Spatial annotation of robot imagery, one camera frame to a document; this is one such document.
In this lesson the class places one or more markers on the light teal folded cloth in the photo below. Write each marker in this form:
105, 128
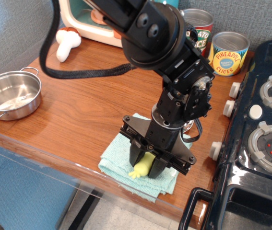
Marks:
115, 163

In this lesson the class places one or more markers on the teal toy microwave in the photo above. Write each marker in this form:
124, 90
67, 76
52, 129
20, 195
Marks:
85, 24

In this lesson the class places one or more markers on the black toy stove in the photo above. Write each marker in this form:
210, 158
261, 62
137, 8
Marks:
241, 198

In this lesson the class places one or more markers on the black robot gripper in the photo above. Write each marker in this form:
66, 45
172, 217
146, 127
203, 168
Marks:
159, 139

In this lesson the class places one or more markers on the tomato sauce can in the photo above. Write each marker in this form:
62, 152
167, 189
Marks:
202, 21

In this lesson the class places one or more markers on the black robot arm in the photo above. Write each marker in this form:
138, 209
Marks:
187, 79

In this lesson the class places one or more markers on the white plush mushroom toy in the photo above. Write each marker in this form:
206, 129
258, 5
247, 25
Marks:
67, 38

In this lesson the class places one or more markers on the stainless steel pot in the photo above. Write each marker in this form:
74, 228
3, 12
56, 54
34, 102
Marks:
20, 93

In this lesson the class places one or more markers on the pineapple slices can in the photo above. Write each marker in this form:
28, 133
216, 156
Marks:
228, 52

